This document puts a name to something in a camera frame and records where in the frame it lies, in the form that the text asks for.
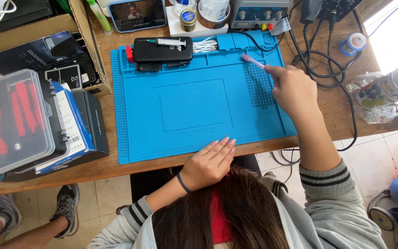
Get person's right hand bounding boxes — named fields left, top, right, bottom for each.
left=264, top=65, right=319, bottom=120

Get person's left hand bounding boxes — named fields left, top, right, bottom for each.
left=179, top=136, right=237, bottom=192

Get pink brush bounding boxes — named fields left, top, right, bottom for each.
left=241, top=53, right=267, bottom=70

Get blue silicone repair mat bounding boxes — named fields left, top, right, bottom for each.
left=111, top=30, right=298, bottom=165

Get red shirt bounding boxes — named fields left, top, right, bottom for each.
left=209, top=190, right=235, bottom=245

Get slim black phone part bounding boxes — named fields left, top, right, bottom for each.
left=166, top=60, right=191, bottom=68

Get bunch of white cotton swabs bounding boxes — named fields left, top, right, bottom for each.
left=192, top=37, right=218, bottom=54

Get black smartphone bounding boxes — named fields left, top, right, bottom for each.
left=133, top=37, right=193, bottom=63

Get clear syringe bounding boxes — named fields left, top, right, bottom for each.
left=138, top=38, right=187, bottom=51

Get metal cup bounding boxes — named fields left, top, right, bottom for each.
left=196, top=0, right=231, bottom=30

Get grey striped-cuff hoodie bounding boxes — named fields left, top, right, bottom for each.
left=86, top=158, right=390, bottom=249

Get black cardboard box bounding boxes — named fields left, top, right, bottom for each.
left=3, top=90, right=111, bottom=183

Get small round tin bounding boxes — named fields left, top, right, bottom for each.
left=180, top=9, right=197, bottom=32

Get silver tape tag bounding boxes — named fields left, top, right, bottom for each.
left=269, top=18, right=291, bottom=36

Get grey bench power supply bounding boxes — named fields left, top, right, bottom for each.
left=229, top=0, right=292, bottom=30

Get white plastic container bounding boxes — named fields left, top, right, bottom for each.
left=201, top=0, right=229, bottom=22

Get blue and white box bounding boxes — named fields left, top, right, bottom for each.
left=34, top=81, right=96, bottom=175

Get clear bottle with blue label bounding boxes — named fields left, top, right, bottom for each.
left=174, top=0, right=197, bottom=16

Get crinkled clear plastic bag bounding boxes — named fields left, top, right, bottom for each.
left=346, top=71, right=398, bottom=125

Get blue-cased smartphone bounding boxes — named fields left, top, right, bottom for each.
left=108, top=0, right=168, bottom=34

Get blue solder spool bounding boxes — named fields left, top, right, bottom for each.
left=339, top=33, right=367, bottom=57

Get chair caster wheel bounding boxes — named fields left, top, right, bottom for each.
left=368, top=206, right=398, bottom=232

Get colourful dotted white mug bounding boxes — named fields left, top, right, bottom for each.
left=356, top=66, right=398, bottom=110

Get green and white tube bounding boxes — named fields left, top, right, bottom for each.
left=86, top=0, right=114, bottom=35

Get black soldering station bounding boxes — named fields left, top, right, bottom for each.
left=318, top=0, right=364, bottom=22

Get clear case with red tools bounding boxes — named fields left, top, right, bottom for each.
left=0, top=69, right=56, bottom=174

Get cardboard box with phone parts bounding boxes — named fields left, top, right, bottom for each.
left=0, top=0, right=113, bottom=97

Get blue hair tie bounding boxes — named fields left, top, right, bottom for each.
left=176, top=172, right=193, bottom=194

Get thin black cable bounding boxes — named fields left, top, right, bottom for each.
left=228, top=29, right=286, bottom=53

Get thick black cables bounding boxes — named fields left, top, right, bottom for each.
left=288, top=10, right=365, bottom=152

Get black tool handle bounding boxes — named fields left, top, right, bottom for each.
left=300, top=0, right=325, bottom=25

